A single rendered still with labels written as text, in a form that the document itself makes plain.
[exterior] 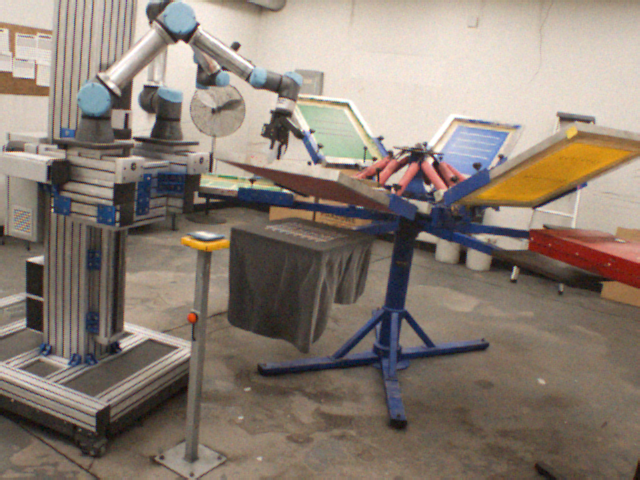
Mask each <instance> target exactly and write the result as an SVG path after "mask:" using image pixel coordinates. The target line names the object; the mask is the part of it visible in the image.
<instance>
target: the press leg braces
mask: <svg viewBox="0 0 640 480"><path fill-rule="evenodd" d="M384 317H386V311H385V310H384V308H382V309H380V310H379V311H378V312H377V313H376V314H375V315H374V316H373V317H372V318H371V319H370V320H369V321H368V322H367V323H366V324H365V325H364V326H363V327H362V328H360V329H359V330H358V331H357V332H356V334H355V335H354V336H352V337H351V338H350V339H349V340H348V341H347V342H346V343H345V344H344V345H343V346H342V347H341V348H340V349H338V350H337V351H336V352H335V353H334V354H333V355H327V357H328V358H330V359H331V360H332V361H336V360H347V359H349V358H348V357H346V356H345V355H346V354H347V353H348V352H349V351H350V350H351V349H352V348H354V347H355V346H356V345H357V344H358V343H359V342H360V341H361V340H362V339H364V338H365V337H366V336H367V334H368V333H369V332H370V331H371V330H372V329H373V328H374V327H375V326H376V325H377V324H378V323H379V322H380V321H381V320H382V319H383V318H384ZM404 320H405V321H406V322H407V323H408V324H409V326H410V327H411V328H412V329H413V331H414V332H415V333H416V334H417V335H418V337H419V338H420V339H421V340H422V341H423V343H424V344H425V345H420V346H421V347H423V348H425V349H426V350H432V349H441V348H440V347H439V346H437V345H435V344H434V343H433V341H432V340H431V339H430V338H429V337H428V335H427V334H426V333H425V332H424V330H423V329H422V328H421V327H420V325H419V324H418V323H417V322H415V321H414V319H413V318H412V317H411V316H410V313H409V312H408V311H407V310H406V311H405V318H404ZM397 346H398V313H392V314H391V335H390V340H389V360H388V371H384V372H385V378H386V380H392V381H398V379H397V374H396V372H395V368H396V361H397Z"/></svg>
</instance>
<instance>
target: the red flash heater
mask: <svg viewBox="0 0 640 480"><path fill-rule="evenodd" d="M527 240H528V241H529V243H528V248H527V250H529V251H532V252H535V253H537V254H540V255H543V256H546V257H549V258H552V259H555V260H557V261H560V262H563V263H566V264H569V265H572V266H575V267H577V268H580V269H583V270H586V271H589V272H591V273H594V274H597V275H600V276H603V277H605V278H607V279H610V280H613V281H618V282H621V283H624V284H627V285H629V286H632V287H635V288H638V289H640V243H638V242H635V241H632V240H628V239H624V238H621V237H618V236H614V235H610V234H607V233H604V231H600V230H593V229H535V228H530V229H529V233H528V238H527ZM615 240H621V241H625V242H626V243H619V242H616V241H615Z"/></svg>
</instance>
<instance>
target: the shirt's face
mask: <svg viewBox="0 0 640 480"><path fill-rule="evenodd" d="M291 222H293V223H298V224H302V225H306V226H311V227H315V228H320V229H324V230H328V231H332V232H337V233H341V234H346V235H349V236H345V237H341V238H337V239H332V241H327V242H323V243H319V242H314V240H311V241H310V239H306V238H302V237H298V236H293V235H289V234H286V233H282V232H278V231H273V230H269V229H265V228H261V227H266V226H272V225H279V224H285V223H291ZM233 228H237V229H241V230H245V231H248V232H252V233H257V234H261V235H265V236H268V237H272V238H277V239H281V241H285V242H288V243H292V244H297V245H301V246H305V247H308V248H312V249H317V250H324V249H328V248H332V247H335V246H340V245H344V244H348V243H352V242H357V241H361V239H364V238H368V237H372V236H376V235H372V234H368V233H363V232H359V231H354V230H350V229H345V228H341V227H337V226H332V225H327V224H323V223H319V222H314V221H310V219H305V218H301V217H297V216H293V217H287V218H280V219H273V221H267V222H261V223H254V224H247V225H241V226H235V227H233Z"/></svg>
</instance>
